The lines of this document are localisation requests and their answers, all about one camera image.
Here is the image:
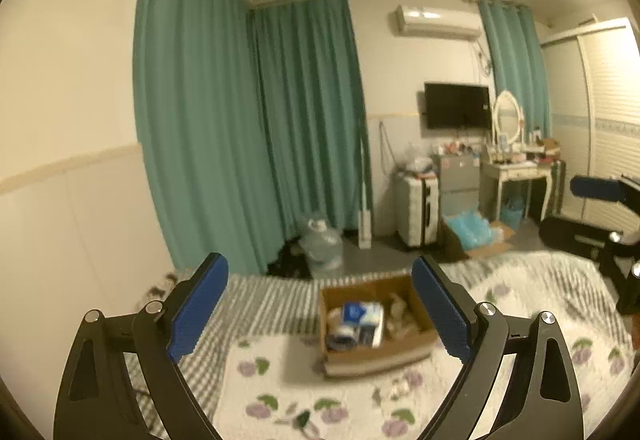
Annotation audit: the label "large tissue pack dark label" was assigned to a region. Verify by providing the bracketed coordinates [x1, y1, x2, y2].
[326, 306, 385, 351]

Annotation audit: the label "blue pocket tissue pack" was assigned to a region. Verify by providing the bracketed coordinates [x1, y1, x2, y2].
[342, 301, 384, 327]

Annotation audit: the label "blue waste basket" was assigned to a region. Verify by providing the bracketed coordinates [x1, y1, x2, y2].
[499, 201, 525, 231]

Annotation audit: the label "open box blue packets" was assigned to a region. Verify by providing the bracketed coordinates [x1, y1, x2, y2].
[439, 211, 515, 261]

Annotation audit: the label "white dressing table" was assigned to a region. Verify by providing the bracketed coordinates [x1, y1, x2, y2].
[480, 138, 561, 220]

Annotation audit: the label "brown cardboard box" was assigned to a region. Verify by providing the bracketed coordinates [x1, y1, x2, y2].
[319, 275, 438, 378]

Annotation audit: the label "white wardrobe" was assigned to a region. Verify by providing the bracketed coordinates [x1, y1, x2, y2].
[541, 18, 639, 232]

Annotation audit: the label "small grey fridge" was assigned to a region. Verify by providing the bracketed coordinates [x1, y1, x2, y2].
[434, 154, 480, 217]

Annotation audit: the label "white oval vanity mirror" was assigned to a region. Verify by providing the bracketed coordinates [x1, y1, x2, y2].
[492, 90, 525, 150]

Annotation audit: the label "white suitcase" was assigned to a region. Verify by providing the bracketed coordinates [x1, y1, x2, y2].
[393, 173, 439, 249]

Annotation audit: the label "white floral quilt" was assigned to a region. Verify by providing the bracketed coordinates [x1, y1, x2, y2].
[213, 252, 634, 439]

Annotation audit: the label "teal curtain right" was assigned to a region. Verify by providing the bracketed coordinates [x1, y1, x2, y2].
[478, 0, 550, 137]

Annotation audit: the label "teal curtain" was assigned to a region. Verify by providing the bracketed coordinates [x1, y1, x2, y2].
[134, 0, 371, 275]
[478, 0, 550, 137]

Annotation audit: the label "clear water jug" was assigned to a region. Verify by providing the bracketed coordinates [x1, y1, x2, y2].
[299, 218, 344, 280]

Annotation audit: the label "grey checked bed sheet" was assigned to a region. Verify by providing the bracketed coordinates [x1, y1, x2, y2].
[121, 248, 601, 440]

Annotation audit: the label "white air conditioner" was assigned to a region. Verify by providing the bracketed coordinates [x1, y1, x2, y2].
[396, 5, 482, 41]

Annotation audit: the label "teal curtain left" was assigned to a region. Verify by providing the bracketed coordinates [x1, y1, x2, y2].
[134, 0, 371, 275]

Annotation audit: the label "black wall television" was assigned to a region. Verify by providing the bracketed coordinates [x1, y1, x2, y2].
[424, 83, 491, 130]

